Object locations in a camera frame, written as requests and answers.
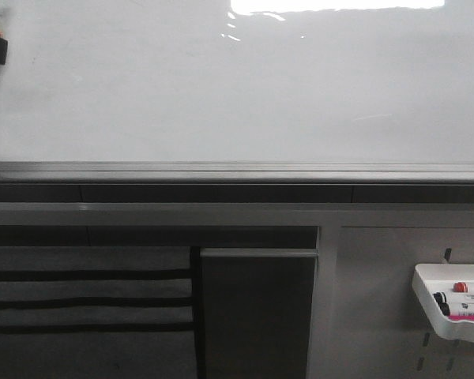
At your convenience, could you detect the dark grey panel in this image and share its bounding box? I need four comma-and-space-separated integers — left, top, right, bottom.
201, 248, 318, 378

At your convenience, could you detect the lower black capped marker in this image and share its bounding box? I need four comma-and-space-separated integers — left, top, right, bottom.
438, 301, 474, 316

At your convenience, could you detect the red capped marker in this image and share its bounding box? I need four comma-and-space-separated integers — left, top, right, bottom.
453, 282, 474, 293

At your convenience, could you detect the pink whiteboard eraser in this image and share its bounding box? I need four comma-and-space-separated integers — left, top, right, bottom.
448, 314, 474, 321

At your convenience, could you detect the upper black capped marker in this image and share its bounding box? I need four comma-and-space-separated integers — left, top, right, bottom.
433, 292, 474, 304

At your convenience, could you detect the white plastic tray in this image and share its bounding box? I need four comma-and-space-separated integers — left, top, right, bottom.
412, 264, 474, 343

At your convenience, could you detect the white pegboard panel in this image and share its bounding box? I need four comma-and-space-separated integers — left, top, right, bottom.
308, 227, 474, 378

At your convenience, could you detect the grey striped fabric organizer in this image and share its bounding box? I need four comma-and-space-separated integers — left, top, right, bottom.
0, 246, 206, 378

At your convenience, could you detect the white glossy whiteboard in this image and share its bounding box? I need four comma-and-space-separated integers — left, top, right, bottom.
0, 1, 474, 183

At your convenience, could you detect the black capped marker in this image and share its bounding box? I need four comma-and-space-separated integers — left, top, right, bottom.
438, 301, 474, 316
433, 292, 474, 304

